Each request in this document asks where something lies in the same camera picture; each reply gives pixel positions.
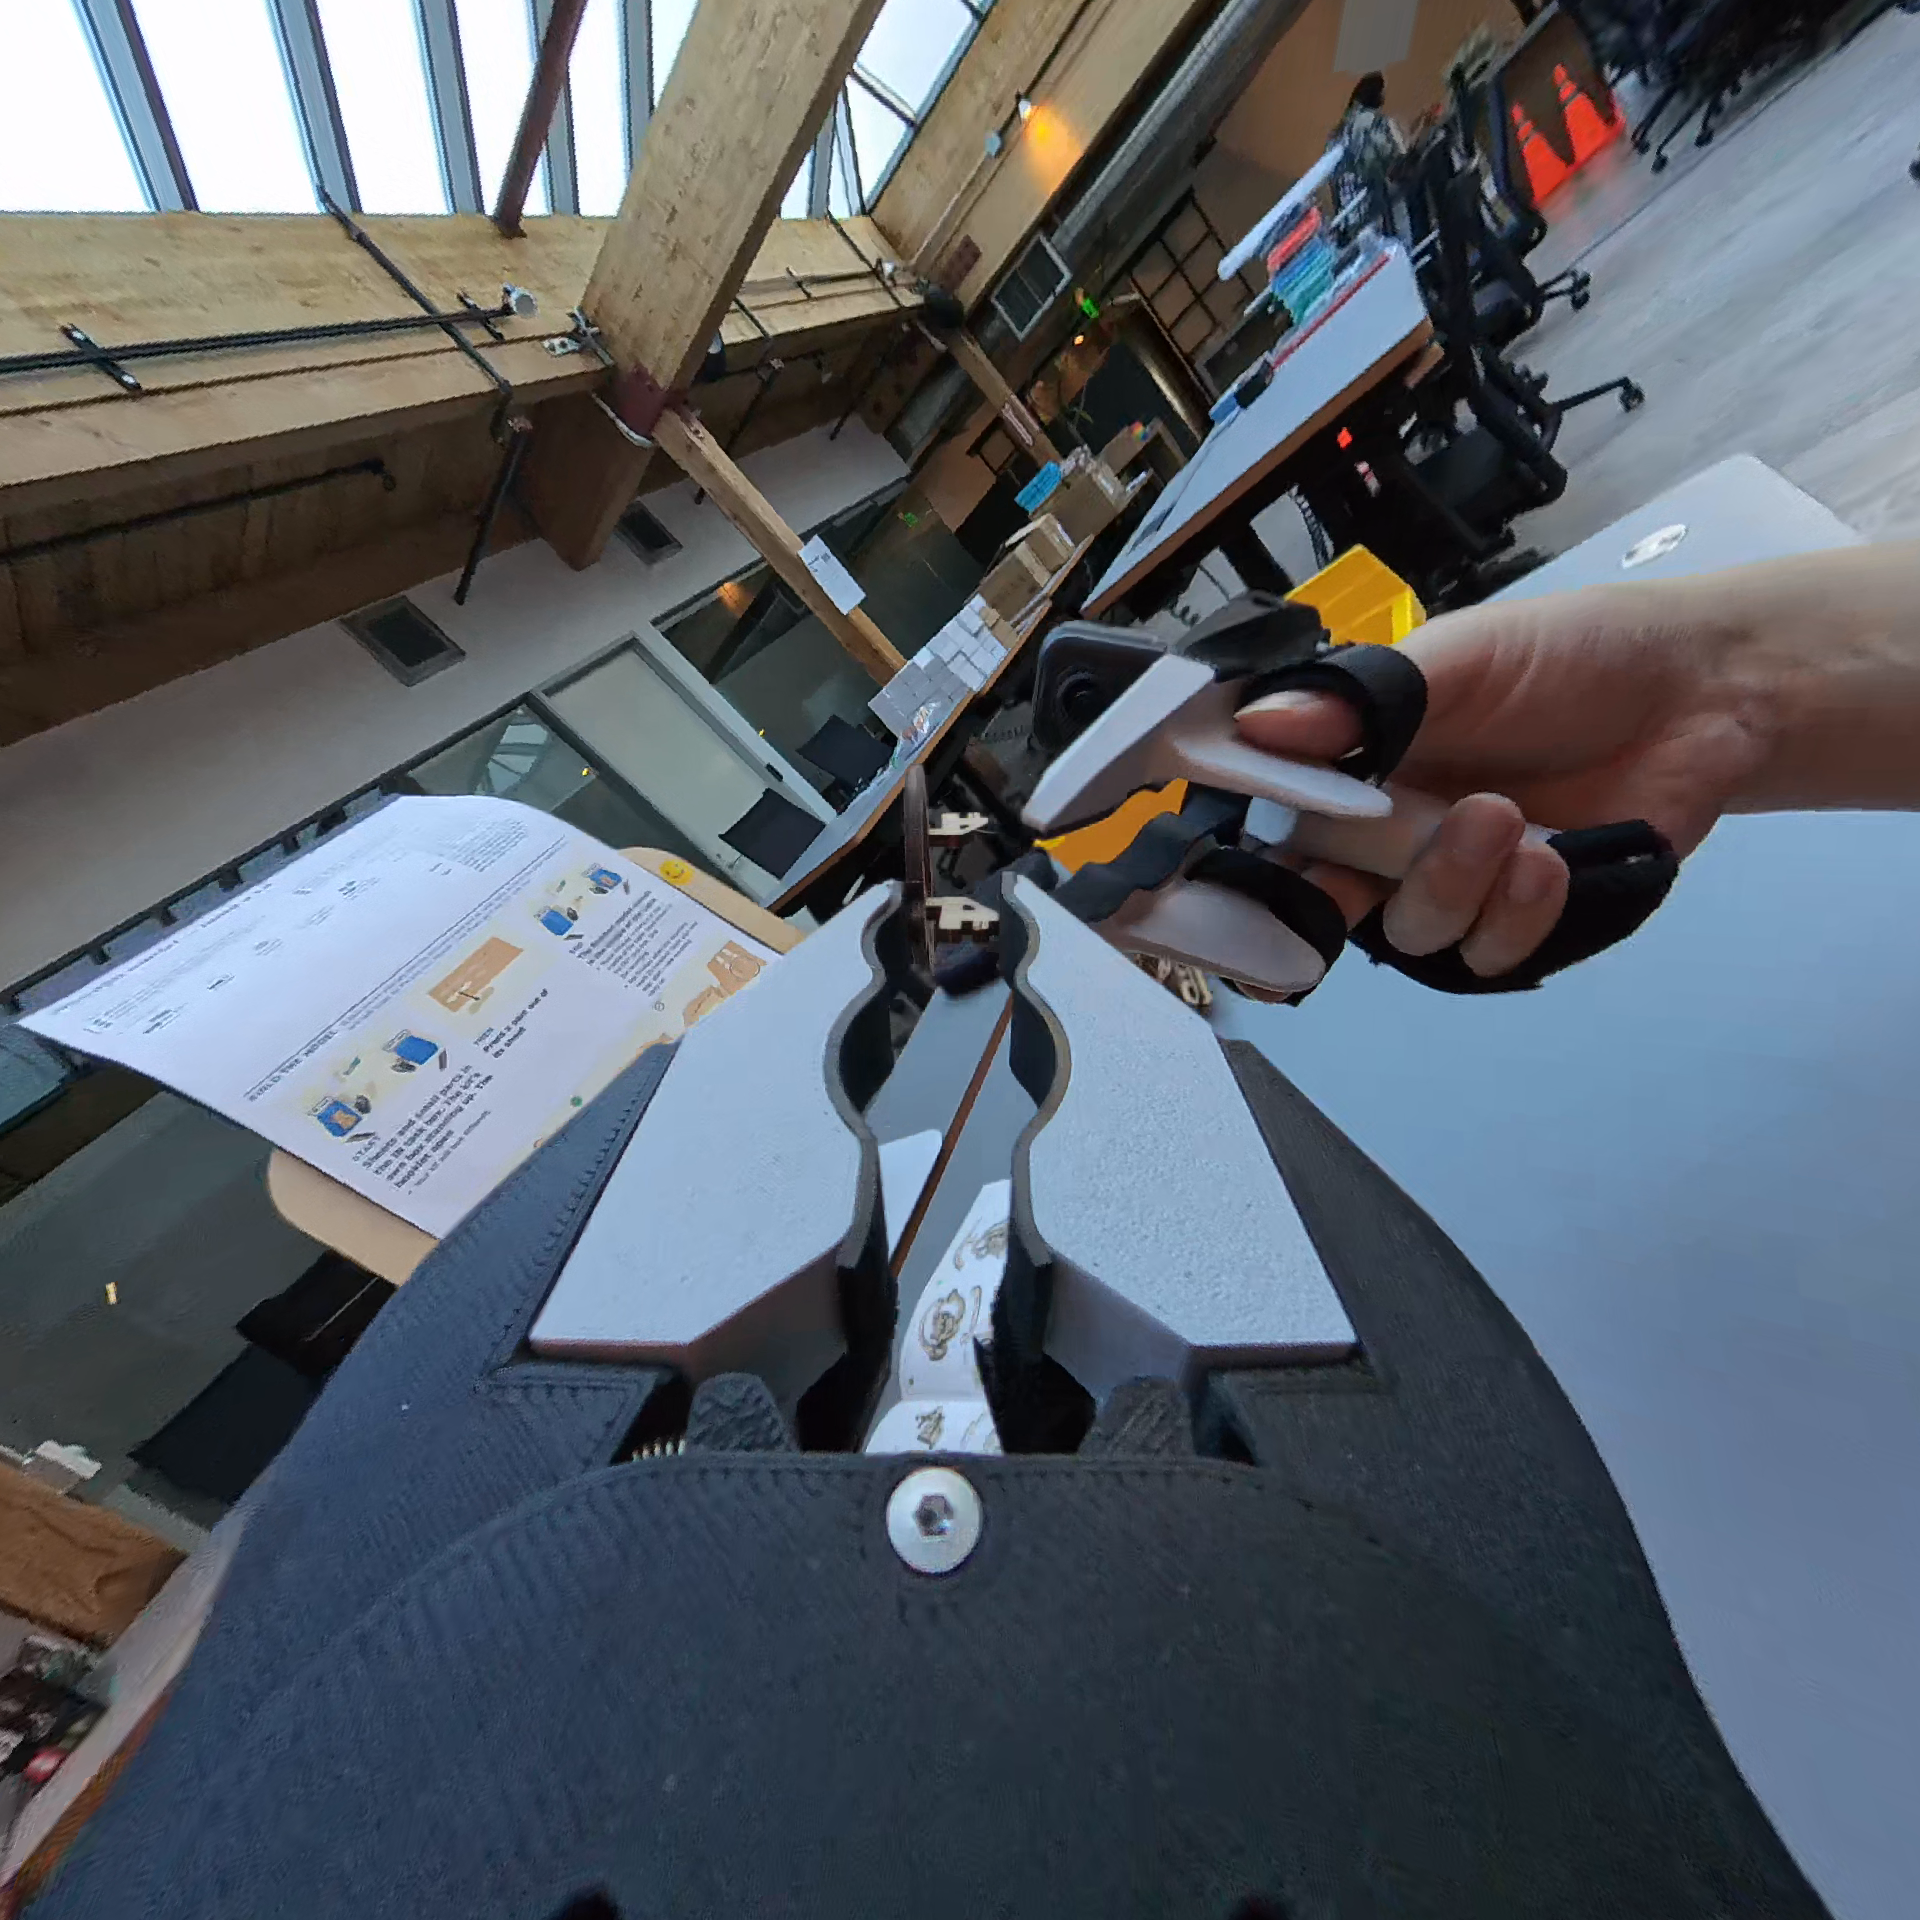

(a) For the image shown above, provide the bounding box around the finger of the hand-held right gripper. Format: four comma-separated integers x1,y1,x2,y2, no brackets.
1023,654,1258,839
1033,832,1337,1003

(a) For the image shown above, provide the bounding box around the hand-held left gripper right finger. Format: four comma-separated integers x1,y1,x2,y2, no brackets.
992,874,1361,1454

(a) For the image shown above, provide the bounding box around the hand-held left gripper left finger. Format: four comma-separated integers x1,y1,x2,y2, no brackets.
523,881,909,1454

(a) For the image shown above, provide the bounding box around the wooden ring part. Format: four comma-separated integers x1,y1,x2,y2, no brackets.
895,764,1009,983

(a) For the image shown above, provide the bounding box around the person's right hand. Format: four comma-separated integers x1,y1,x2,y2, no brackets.
1234,546,1789,980

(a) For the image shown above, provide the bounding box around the stack of small white boxes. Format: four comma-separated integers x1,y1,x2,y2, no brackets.
870,592,1009,740

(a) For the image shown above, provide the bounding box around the white work table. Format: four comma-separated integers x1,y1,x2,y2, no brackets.
1079,245,1445,619

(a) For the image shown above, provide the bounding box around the instruction booklet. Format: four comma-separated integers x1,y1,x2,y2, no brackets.
866,1131,1026,1454

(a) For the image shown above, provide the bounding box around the group of black office chairs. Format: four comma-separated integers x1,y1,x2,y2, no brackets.
1350,0,1920,564

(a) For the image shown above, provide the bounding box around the wooden clipboard stand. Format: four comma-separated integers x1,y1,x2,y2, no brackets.
269,846,812,1287

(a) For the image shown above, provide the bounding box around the printed instruction sheet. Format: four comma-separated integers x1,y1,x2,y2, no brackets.
17,794,786,1242

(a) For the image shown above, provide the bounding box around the silver laptop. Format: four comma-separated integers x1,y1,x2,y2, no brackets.
1475,453,1865,610

